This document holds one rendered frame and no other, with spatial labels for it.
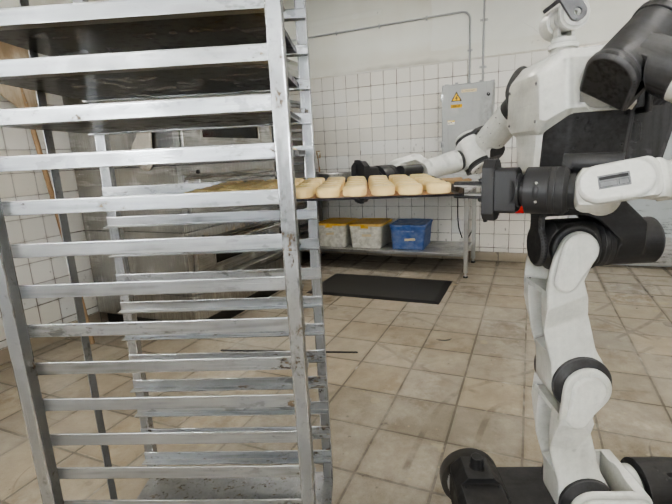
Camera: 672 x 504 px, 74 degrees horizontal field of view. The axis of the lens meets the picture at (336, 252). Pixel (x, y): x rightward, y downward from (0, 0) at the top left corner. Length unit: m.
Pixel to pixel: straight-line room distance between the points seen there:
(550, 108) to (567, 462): 0.90
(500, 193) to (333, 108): 4.63
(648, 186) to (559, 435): 0.71
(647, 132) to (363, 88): 4.39
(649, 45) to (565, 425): 0.85
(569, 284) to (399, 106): 4.22
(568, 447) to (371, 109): 4.42
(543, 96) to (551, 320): 0.52
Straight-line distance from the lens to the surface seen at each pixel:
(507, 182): 0.91
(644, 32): 0.99
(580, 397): 1.27
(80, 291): 1.10
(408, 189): 0.92
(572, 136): 1.08
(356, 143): 5.34
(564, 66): 1.07
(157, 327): 1.05
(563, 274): 1.15
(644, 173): 0.87
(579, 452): 1.42
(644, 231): 1.23
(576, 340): 1.26
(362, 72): 5.37
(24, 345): 1.19
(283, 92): 0.87
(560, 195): 0.88
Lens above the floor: 1.22
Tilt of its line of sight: 12 degrees down
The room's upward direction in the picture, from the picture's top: 3 degrees counter-clockwise
